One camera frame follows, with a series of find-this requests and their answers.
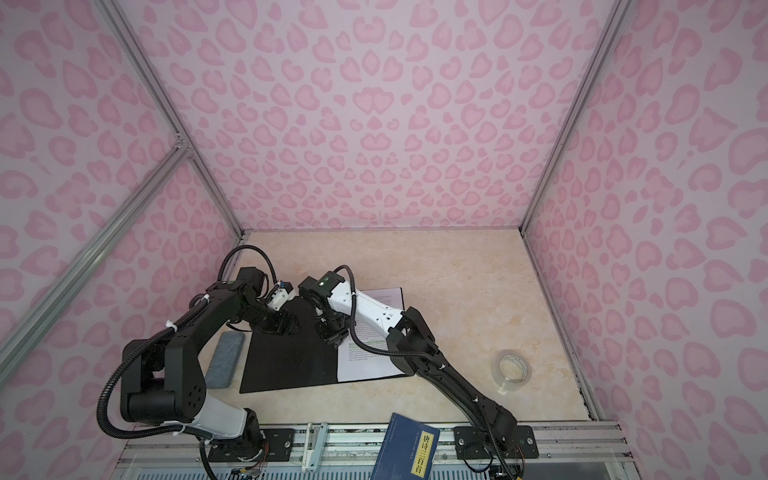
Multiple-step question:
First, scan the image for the white black file folder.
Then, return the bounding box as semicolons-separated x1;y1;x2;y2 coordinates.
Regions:
239;286;409;395

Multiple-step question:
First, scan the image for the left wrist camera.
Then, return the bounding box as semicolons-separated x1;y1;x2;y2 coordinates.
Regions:
266;281;296;312

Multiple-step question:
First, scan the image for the left aluminium corner post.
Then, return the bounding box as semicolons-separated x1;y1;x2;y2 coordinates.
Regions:
95;0;245;240

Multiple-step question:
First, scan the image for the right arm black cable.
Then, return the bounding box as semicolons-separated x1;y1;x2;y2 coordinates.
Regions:
333;264;523;480

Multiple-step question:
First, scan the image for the aluminium corner post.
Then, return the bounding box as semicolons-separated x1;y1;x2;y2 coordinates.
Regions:
519;0;637;238
95;0;245;240

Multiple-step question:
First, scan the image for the right aluminium corner post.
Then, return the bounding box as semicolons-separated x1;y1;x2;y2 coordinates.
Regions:
519;0;637;238

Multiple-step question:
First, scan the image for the grey whiteboard eraser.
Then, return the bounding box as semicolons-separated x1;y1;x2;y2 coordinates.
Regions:
205;331;246;390

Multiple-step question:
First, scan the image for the printed paper sheet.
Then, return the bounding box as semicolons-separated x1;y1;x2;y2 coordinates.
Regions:
337;287;404;383

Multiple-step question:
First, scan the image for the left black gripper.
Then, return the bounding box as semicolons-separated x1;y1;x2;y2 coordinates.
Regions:
239;302;303;336

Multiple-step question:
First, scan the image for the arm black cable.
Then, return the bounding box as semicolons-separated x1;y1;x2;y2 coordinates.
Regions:
333;264;523;480
95;244;280;440

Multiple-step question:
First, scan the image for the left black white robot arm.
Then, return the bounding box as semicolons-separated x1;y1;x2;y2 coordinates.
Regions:
119;267;289;461

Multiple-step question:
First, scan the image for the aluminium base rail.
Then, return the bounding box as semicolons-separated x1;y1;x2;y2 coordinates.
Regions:
111;421;640;479

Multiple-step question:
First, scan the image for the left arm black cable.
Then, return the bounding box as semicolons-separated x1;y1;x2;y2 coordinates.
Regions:
95;244;280;440

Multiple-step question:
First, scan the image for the clear tape roll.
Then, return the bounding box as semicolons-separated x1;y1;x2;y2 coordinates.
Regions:
491;350;532;394

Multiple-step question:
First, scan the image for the blue book yellow label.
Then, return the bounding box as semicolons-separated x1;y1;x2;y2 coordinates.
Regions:
370;413;440;480

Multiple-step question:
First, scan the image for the aluminium diagonal frame bar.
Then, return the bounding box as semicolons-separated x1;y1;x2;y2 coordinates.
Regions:
1;141;188;385

